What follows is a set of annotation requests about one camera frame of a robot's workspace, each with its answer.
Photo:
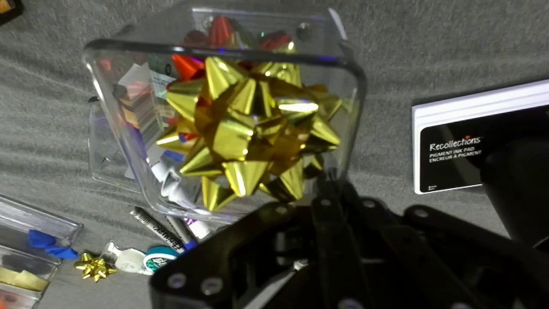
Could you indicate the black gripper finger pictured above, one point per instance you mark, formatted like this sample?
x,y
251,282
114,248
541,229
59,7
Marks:
x,y
340,270

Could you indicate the clear square bowl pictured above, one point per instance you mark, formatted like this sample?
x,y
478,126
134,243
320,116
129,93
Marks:
x,y
133,69

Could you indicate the gold and red bow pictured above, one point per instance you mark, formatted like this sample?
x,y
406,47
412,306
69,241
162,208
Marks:
x,y
246,128

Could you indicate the black white paper pad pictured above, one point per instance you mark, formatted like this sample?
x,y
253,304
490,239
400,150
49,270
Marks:
x,y
452,138

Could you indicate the grey table cloth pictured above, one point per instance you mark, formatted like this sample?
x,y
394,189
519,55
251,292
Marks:
x,y
411,49

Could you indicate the white correction tape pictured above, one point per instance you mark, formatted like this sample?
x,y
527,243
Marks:
x,y
138,261

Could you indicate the small gold bow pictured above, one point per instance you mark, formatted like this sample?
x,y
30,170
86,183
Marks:
x,y
93,267

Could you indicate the clear compartment organizer tray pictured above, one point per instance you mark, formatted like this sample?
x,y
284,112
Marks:
x,y
33,244

